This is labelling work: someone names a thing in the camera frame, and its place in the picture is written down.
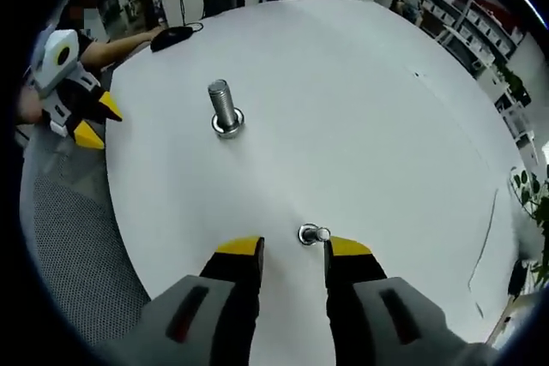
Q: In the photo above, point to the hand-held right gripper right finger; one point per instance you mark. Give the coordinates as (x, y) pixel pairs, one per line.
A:
(356, 297)

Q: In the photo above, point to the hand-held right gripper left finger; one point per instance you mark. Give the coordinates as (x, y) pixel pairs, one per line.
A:
(231, 297)

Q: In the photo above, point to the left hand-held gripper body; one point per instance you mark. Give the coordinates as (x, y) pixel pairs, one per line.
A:
(53, 70)

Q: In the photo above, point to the small steel threaded stud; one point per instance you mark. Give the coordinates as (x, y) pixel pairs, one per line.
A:
(322, 234)

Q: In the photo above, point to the large steel threaded stud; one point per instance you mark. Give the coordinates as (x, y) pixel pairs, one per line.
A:
(223, 102)

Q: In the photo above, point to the person's left hand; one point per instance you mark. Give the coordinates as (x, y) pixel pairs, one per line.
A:
(30, 106)

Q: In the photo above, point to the grey mesh office chair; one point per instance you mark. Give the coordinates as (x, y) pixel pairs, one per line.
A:
(73, 233)

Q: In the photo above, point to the white desk cabinet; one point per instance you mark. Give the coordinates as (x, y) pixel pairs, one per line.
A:
(169, 8)

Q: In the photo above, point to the white paper sheet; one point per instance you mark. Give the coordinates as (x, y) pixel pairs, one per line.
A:
(497, 254)

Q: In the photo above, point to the potted green plant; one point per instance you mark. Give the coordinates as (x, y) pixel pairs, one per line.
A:
(525, 188)

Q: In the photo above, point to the white low cabinet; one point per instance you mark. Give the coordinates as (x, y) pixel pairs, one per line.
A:
(521, 121)

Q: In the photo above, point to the shelving with white bins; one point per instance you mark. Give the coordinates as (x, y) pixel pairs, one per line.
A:
(472, 14)

